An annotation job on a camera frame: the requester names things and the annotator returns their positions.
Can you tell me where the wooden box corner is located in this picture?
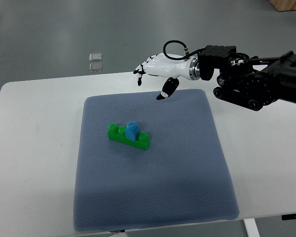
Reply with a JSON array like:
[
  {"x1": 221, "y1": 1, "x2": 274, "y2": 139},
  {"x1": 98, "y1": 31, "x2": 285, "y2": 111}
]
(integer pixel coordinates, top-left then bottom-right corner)
[{"x1": 269, "y1": 0, "x2": 296, "y2": 12}]

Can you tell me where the metal floor plate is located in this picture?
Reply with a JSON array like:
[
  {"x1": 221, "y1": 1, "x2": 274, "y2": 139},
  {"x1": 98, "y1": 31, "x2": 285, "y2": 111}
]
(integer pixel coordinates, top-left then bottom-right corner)
[
  {"x1": 89, "y1": 53, "x2": 102, "y2": 62},
  {"x1": 89, "y1": 62, "x2": 103, "y2": 72}
]

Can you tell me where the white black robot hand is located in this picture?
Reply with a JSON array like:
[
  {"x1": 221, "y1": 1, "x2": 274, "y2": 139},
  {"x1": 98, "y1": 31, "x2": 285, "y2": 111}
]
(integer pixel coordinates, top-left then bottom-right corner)
[{"x1": 133, "y1": 53, "x2": 200, "y2": 100}]

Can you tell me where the black table control panel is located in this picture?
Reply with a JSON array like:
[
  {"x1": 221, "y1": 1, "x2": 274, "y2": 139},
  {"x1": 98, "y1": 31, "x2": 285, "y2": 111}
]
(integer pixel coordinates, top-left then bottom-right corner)
[{"x1": 281, "y1": 213, "x2": 296, "y2": 221}]

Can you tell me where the white table leg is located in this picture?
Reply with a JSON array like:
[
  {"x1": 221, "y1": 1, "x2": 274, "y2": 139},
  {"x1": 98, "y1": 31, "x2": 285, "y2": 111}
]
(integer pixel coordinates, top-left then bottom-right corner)
[{"x1": 243, "y1": 218, "x2": 260, "y2": 237}]

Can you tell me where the blue toy block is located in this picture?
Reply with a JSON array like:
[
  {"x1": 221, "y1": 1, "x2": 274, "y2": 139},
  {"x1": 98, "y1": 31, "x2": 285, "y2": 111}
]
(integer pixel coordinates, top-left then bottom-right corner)
[{"x1": 125, "y1": 121, "x2": 140, "y2": 141}]

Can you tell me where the lower metal floor plate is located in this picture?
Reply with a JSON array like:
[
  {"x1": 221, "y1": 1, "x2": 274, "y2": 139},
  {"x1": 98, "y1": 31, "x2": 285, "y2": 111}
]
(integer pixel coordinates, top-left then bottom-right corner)
[{"x1": 89, "y1": 62, "x2": 103, "y2": 72}]

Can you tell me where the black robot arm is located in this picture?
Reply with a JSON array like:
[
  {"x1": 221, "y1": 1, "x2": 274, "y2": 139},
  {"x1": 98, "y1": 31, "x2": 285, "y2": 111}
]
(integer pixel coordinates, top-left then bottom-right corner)
[{"x1": 197, "y1": 45, "x2": 296, "y2": 111}]

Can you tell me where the green four-stud toy block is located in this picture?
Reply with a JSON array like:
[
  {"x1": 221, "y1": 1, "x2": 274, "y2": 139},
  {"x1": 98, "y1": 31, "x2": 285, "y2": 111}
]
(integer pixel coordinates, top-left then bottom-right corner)
[{"x1": 107, "y1": 123, "x2": 150, "y2": 151}]

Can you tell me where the upper metal floor plate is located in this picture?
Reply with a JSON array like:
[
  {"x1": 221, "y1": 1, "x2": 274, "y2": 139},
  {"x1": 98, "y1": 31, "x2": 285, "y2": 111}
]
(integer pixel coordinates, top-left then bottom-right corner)
[{"x1": 89, "y1": 53, "x2": 102, "y2": 62}]

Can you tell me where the blue-grey foam mat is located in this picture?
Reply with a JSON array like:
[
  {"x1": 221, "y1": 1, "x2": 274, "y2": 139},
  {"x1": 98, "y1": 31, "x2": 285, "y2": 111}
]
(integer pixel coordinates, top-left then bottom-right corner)
[{"x1": 74, "y1": 89, "x2": 239, "y2": 232}]

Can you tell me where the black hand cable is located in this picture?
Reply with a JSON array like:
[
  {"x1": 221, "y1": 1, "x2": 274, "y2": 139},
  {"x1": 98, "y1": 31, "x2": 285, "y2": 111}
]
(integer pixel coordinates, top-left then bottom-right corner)
[{"x1": 162, "y1": 40, "x2": 205, "y2": 61}]

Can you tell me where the black label under table edge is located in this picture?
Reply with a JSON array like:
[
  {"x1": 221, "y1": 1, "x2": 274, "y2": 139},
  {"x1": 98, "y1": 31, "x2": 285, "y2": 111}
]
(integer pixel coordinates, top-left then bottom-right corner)
[{"x1": 110, "y1": 230, "x2": 125, "y2": 234}]

